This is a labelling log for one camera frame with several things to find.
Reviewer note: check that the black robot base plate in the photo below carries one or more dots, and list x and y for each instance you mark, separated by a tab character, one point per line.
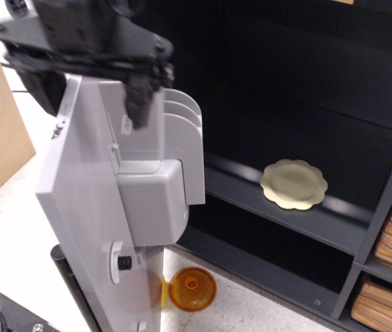
19	318

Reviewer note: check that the cream scalloped plate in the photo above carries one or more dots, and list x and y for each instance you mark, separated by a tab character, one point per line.
293	184

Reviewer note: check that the dark grey fridge cabinet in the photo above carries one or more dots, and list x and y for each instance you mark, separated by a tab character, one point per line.
296	80

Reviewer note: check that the orange translucent plastic lid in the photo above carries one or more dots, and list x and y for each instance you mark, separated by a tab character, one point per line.
192	289

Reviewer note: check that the yellow toy bell pepper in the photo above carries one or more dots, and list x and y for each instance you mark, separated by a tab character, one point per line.
164	292

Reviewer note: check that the grey toy fridge door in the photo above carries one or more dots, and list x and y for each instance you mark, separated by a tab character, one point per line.
116	196

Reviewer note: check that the lower wicker basket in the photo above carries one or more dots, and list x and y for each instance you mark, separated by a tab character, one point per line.
373	306

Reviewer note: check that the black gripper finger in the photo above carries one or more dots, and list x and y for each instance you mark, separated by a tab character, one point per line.
139	96
47	88

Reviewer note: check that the black caster wheel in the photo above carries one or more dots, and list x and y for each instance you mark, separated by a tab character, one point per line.
16	8

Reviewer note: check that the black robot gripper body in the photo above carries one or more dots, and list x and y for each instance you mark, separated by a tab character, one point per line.
93	38

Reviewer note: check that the black fridge door handle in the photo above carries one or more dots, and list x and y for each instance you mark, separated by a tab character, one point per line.
73	286

